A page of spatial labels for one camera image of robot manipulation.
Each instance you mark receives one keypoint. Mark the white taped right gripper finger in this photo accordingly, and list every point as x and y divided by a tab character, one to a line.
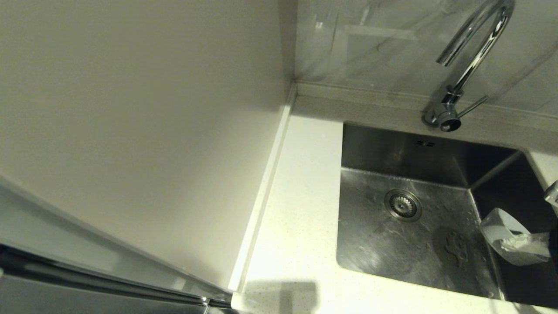
527	246

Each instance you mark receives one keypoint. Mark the gray bowl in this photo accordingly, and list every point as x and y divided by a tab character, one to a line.
492	226

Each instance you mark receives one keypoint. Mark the yellow bowl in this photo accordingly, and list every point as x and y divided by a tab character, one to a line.
552	198

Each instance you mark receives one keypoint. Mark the metal sink drain strainer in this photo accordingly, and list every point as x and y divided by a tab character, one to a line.
403	205

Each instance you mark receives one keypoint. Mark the stainless steel sink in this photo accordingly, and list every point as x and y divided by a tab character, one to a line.
383	248

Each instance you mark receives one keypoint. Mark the chrome gooseneck faucet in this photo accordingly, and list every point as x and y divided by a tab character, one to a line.
473	65

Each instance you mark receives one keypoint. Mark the stainless steel appliance door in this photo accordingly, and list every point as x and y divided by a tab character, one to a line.
65	301

